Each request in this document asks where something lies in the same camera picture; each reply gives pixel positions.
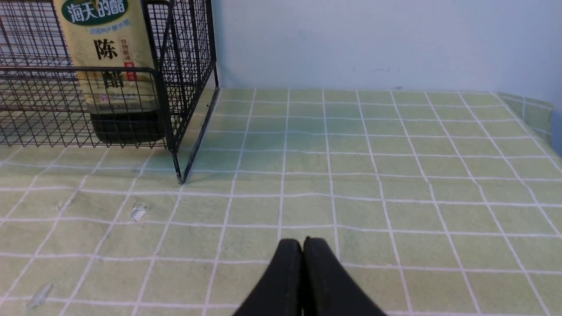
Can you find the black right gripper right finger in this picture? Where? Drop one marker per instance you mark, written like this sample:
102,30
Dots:
329,289

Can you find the dark vinegar bottle beige label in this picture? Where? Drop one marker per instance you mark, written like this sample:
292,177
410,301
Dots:
109,43

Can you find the green checkered tablecloth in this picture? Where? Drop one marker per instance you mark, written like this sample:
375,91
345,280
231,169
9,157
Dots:
437,203

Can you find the black wire mesh shelf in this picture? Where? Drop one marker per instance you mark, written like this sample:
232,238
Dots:
42,102

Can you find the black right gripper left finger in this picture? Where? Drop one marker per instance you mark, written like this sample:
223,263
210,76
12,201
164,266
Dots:
278,289

